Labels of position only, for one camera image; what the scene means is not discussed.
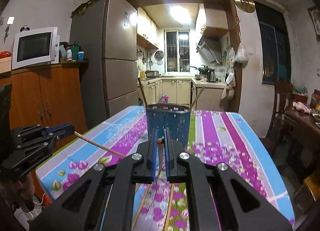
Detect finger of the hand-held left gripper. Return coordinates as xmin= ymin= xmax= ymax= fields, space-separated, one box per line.
xmin=10 ymin=124 xmax=76 ymax=144
xmin=0 ymin=135 xmax=61 ymax=179

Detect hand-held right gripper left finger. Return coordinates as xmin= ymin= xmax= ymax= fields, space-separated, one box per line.
xmin=29 ymin=129 xmax=157 ymax=231

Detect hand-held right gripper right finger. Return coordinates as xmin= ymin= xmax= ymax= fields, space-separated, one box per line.
xmin=164 ymin=129 xmax=293 ymax=231

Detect blue perforated utensil holder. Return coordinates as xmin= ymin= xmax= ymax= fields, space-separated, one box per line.
xmin=145 ymin=104 xmax=191 ymax=150

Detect person's left hand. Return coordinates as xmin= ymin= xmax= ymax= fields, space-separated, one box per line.
xmin=21 ymin=173 xmax=35 ymax=199

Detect orange wooden cabinet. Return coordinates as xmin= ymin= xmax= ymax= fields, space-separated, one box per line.
xmin=0 ymin=59 xmax=90 ymax=201

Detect white box with red items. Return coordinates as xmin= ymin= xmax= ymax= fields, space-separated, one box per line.
xmin=0 ymin=51 xmax=13 ymax=72

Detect floral striped tablecloth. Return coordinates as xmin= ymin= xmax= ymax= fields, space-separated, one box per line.
xmin=35 ymin=106 xmax=295 ymax=231

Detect white microwave oven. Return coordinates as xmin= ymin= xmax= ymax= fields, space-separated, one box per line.
xmin=11 ymin=27 xmax=60 ymax=70

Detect beige lower kitchen cabinets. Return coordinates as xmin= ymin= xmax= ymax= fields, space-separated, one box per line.
xmin=137 ymin=77 xmax=225 ymax=107

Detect beige kitchen cabinets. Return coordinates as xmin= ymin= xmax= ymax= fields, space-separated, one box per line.
xmin=137 ymin=8 xmax=160 ymax=50
xmin=137 ymin=77 xmax=225 ymax=107

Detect black wok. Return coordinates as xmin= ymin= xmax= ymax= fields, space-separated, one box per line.
xmin=190 ymin=65 xmax=213 ymax=75

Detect grey refrigerator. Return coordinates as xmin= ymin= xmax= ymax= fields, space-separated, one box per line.
xmin=70 ymin=0 xmax=138 ymax=131

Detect steel range hood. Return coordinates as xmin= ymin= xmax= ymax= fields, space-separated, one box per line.
xmin=196 ymin=38 xmax=223 ymax=65

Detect hanging white plastic bag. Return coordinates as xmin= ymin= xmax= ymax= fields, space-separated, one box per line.
xmin=235 ymin=42 xmax=250 ymax=64

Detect beige upper kitchen cabinets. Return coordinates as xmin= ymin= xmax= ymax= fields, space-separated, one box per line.
xmin=137 ymin=8 xmax=160 ymax=50

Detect dark wooden chair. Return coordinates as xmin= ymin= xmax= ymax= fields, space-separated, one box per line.
xmin=260 ymin=82 xmax=294 ymax=156

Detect dark wooden side table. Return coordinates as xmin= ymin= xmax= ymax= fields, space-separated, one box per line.
xmin=282 ymin=107 xmax=320 ymax=179

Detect pink cloth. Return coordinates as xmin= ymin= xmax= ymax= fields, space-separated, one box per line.
xmin=292 ymin=101 xmax=310 ymax=114

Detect ceiling light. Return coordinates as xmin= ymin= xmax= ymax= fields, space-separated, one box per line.
xmin=170 ymin=6 xmax=190 ymax=25

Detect beige cabinet above hood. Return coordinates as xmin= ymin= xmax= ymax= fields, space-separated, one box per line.
xmin=195 ymin=3 xmax=230 ymax=39

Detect dark blue window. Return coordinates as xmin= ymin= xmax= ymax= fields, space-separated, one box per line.
xmin=254 ymin=1 xmax=293 ymax=85

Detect white cable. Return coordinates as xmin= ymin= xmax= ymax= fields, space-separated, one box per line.
xmin=32 ymin=192 xmax=50 ymax=207

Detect hanging bags on door frame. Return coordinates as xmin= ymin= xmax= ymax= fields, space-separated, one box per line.
xmin=221 ymin=68 xmax=237 ymax=100

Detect gold round wall clock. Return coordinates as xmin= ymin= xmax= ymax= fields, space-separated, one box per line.
xmin=234 ymin=0 xmax=255 ymax=13

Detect framed wall picture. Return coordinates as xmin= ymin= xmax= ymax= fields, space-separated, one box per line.
xmin=307 ymin=6 xmax=320 ymax=41

